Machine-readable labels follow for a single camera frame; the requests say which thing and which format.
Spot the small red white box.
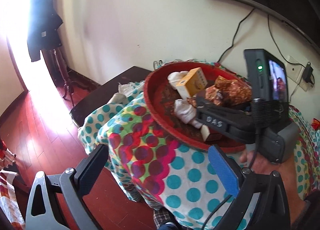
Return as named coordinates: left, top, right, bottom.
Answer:
left=200, top=125, right=222, bottom=142

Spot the brown patterned cloth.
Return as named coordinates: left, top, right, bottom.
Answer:
left=187, top=75, right=253, bottom=108

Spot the yellow medicine box with QR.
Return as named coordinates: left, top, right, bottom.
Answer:
left=176, top=67, right=208, bottom=99

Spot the person's right hand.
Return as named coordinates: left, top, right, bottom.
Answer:
left=238, top=149, right=301, bottom=203

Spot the red snack packet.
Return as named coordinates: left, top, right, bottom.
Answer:
left=311, top=118, right=320, bottom=131

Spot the round red tray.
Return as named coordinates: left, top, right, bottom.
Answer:
left=144, top=61, right=247, bottom=154

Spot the polka dot colourful bedsheet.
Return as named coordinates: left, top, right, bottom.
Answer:
left=78, top=81, right=319, bottom=229

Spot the black power adapter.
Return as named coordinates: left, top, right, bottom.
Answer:
left=302, top=62, right=315, bottom=86

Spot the dark wooden bedside table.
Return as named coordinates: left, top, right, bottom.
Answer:
left=69, top=66, right=151, bottom=128

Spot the dark jacket on stand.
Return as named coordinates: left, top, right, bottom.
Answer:
left=27, top=0, right=63, bottom=62

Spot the camera with screen on gripper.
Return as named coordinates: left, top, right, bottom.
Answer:
left=244, top=49, right=300, bottom=163

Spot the white wall socket plate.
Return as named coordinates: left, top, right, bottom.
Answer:
left=285, top=55, right=311, bottom=92

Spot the black cable on wall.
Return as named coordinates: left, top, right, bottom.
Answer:
left=216, top=7, right=256, bottom=64

